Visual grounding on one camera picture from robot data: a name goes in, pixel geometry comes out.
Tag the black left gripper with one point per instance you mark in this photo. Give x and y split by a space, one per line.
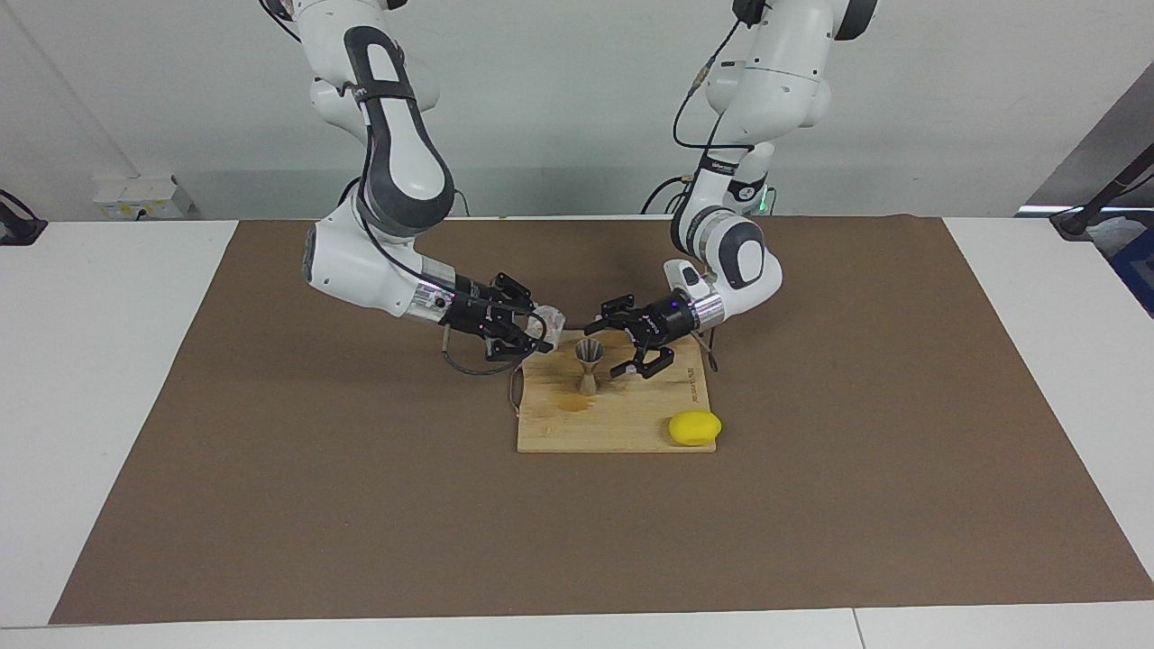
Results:
665 323

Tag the black stand foot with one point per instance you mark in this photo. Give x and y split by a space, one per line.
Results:
18 230

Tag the clear glass cup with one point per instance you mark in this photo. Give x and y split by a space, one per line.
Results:
550 320

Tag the wooden cutting board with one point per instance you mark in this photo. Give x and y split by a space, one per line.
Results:
622 424

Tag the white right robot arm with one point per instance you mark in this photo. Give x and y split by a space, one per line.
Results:
397 162

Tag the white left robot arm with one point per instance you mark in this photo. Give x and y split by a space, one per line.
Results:
766 81

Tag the yellow lemon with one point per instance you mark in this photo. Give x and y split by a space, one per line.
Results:
694 428

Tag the brown table mat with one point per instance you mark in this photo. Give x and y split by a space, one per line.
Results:
270 496

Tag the blue object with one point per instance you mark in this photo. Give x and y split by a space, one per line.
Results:
1138 270

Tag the black tripod stand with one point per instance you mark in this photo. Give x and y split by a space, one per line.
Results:
1077 221

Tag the white wall power socket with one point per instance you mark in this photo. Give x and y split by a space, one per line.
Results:
135 194

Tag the steel double jigger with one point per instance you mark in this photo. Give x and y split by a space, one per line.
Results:
589 383

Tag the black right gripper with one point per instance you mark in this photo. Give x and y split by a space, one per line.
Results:
476 308

